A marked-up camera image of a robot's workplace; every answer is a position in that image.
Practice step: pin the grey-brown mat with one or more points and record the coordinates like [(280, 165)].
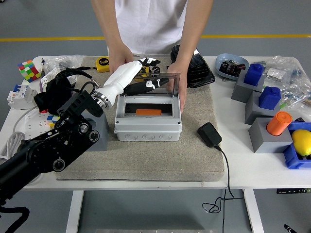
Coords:
[(145, 160)]

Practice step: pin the person's right forearm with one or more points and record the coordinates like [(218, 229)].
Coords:
[(107, 26)]

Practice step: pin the yellow lemon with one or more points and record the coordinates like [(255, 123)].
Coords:
[(302, 142)]

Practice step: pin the blue plastic bin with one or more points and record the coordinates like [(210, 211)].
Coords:
[(292, 160)]

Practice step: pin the small dark object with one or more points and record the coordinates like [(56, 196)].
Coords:
[(300, 120)]

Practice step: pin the dark electronic parts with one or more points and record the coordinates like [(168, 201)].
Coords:
[(230, 68)]

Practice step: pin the large clear parts bag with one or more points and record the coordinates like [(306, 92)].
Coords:
[(297, 87)]

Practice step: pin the orange cylinder battery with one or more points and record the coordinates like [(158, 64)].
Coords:
[(279, 123), (148, 112)]

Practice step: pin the yellow tape measure round face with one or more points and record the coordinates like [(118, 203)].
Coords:
[(145, 70)]

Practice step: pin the black cloth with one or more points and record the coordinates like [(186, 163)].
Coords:
[(48, 98)]

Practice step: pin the white printed label bag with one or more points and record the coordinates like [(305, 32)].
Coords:
[(48, 76)]

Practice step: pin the smoked transparent box lid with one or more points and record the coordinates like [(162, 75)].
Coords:
[(160, 74)]

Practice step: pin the clear plastic bags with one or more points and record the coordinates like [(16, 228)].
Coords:
[(63, 63)]

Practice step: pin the black table control panel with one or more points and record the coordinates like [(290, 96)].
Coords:
[(294, 191)]

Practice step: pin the small colourful puzzle cube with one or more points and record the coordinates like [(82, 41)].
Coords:
[(53, 120)]

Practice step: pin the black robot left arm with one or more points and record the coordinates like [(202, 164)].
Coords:
[(48, 148)]

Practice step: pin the grey electrical enclosure box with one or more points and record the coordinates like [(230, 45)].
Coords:
[(148, 132)]

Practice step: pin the small clear bag white parts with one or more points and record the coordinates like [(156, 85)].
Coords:
[(275, 72)]

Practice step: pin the black foot pedal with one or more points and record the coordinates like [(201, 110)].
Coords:
[(201, 72)]

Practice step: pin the person's left forearm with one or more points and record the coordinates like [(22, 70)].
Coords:
[(194, 31)]

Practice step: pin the person's right hand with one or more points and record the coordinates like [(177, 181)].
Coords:
[(120, 57)]

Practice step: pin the black power adapter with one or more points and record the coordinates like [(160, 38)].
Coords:
[(209, 134)]

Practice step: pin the small screwdriver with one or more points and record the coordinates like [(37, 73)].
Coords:
[(43, 66)]

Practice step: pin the person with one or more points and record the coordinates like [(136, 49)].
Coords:
[(150, 24)]

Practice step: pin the white circuit breaker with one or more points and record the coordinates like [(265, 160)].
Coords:
[(20, 97)]

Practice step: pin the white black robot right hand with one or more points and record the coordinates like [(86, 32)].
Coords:
[(290, 229)]

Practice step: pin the blue block battery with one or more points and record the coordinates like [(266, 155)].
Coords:
[(253, 75), (269, 98)]

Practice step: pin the small black cylinder capacitor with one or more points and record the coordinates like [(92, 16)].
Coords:
[(156, 69)]

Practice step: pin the light blue bowl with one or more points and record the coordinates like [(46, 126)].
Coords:
[(224, 58)]

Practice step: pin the person's left hand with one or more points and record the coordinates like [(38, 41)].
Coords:
[(182, 82)]

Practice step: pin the white table leg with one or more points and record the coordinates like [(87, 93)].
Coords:
[(74, 211), (253, 211)]

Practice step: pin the grey block holder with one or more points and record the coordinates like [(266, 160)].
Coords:
[(267, 144), (240, 93), (255, 114)]

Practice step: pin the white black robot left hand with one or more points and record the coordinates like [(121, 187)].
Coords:
[(121, 75)]

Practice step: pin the grey block with round hole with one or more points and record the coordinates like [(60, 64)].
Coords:
[(102, 137)]

